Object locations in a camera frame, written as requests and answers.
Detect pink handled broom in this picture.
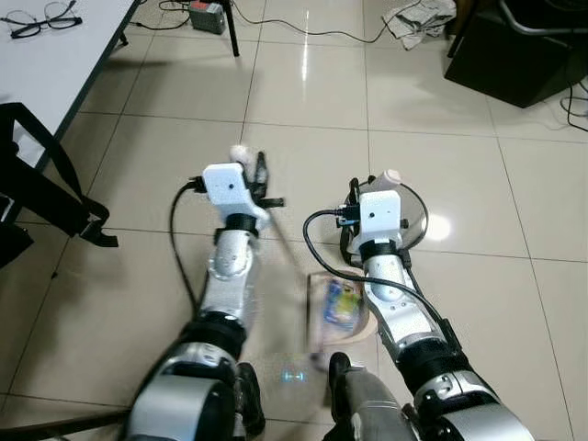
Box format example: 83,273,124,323
230,143,373,364

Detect long black table leg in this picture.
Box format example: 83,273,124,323
220,0,243,59

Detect grey power box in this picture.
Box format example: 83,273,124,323
188,0,228,36

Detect crumpled grey cloth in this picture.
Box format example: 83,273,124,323
382,0,458,51

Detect black left robot leg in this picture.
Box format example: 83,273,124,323
233,362,268,438

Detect large black box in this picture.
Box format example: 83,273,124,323
445,0,588,110

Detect grey right robot leg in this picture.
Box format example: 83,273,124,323
325,353,416,441

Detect grey metal tube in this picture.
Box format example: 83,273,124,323
499,0,588,38

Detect black rimmed glasses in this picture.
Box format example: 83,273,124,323
3,0,85,40

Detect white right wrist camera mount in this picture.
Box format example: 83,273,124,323
358,190,404,245

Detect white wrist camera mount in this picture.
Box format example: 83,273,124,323
202,164,270,221
358,190,404,245

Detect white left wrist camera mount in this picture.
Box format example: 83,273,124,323
202,164,270,221

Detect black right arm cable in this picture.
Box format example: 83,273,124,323
303,206,453,352

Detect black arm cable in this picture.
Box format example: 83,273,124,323
303,206,453,352
168,179,209,313

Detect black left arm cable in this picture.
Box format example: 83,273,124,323
168,179,209,313

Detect thin black floor cable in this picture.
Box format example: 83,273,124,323
131,0,407,43

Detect looped black cable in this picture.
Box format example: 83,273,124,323
559,77,588,132

